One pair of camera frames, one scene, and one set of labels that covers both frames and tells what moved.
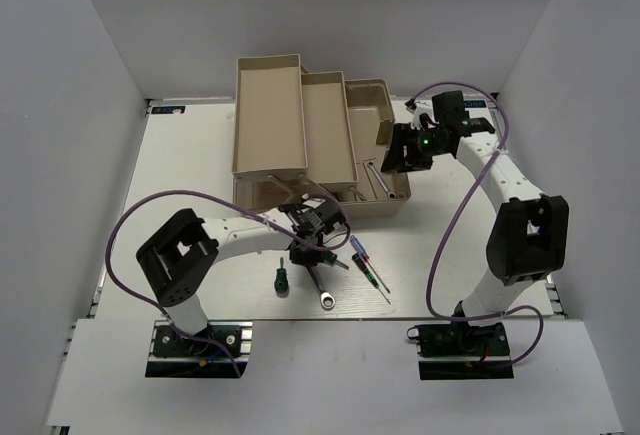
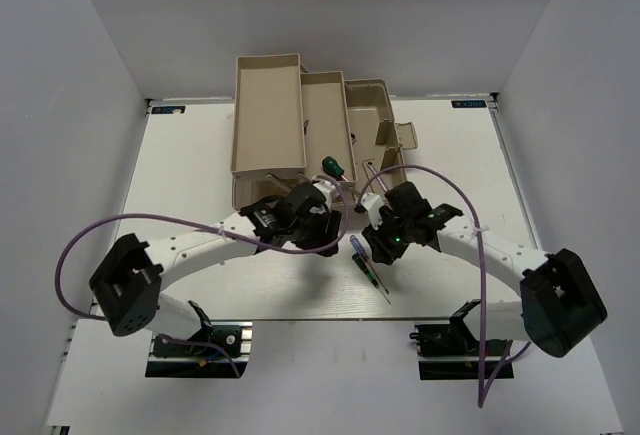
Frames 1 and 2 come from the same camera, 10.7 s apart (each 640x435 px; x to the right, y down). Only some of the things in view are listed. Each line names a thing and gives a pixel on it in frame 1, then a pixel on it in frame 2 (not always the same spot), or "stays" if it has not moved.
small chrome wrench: (391, 195) stays
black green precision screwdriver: (359, 259) stays
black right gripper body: (432, 145) to (392, 237)
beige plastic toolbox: (297, 133) stays
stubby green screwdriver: (331, 258) to (333, 167)
